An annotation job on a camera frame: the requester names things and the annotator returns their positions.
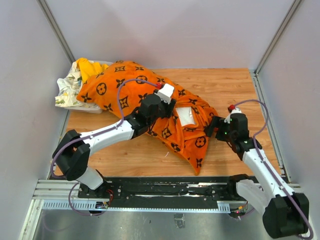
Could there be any white pillow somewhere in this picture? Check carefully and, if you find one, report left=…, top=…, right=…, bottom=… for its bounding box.
left=176, top=107, right=196, bottom=127

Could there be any orange patterned plush pillowcase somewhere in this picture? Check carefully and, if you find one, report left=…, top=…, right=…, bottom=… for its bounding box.
left=76, top=60, right=218, bottom=175

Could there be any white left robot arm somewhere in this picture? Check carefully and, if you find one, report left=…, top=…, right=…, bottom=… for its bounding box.
left=52, top=93, right=176, bottom=198

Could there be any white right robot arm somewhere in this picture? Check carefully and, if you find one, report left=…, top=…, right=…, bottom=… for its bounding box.
left=204, top=108, right=312, bottom=239

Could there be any white plastic basket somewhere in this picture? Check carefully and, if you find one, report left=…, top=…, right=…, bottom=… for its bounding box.
left=55, top=57, right=112, bottom=114

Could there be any yellow cloth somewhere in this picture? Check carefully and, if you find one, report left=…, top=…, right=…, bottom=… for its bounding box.
left=75, top=57, right=109, bottom=84

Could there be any white printed cloth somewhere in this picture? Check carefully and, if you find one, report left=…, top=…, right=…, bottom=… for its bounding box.
left=55, top=62, right=98, bottom=109

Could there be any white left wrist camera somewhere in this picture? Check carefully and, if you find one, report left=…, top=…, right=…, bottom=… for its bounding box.
left=155, top=83, right=175, bottom=104

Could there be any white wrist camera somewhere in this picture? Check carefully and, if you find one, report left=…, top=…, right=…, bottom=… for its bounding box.
left=224, top=104, right=242, bottom=124
left=155, top=83, right=175, bottom=104

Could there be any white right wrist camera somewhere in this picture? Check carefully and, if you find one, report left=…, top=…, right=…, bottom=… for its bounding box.
left=224, top=104, right=242, bottom=124

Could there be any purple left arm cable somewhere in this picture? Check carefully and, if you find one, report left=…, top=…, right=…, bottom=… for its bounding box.
left=49, top=78, right=162, bottom=217

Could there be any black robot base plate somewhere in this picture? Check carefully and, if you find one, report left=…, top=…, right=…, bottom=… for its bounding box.
left=77, top=176, right=246, bottom=205

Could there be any grey slotted cable duct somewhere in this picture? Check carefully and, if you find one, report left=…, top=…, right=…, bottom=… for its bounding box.
left=41, top=198, right=231, bottom=214

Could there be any right aluminium frame post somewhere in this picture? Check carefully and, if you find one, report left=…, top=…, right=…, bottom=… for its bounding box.
left=253, top=0, right=304, bottom=76

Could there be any aluminium frame post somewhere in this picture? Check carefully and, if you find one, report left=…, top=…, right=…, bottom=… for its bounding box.
left=253, top=0, right=304, bottom=76
left=36, top=0, right=76, bottom=70

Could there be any left aluminium frame post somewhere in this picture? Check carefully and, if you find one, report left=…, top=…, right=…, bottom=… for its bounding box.
left=36, top=0, right=76, bottom=70

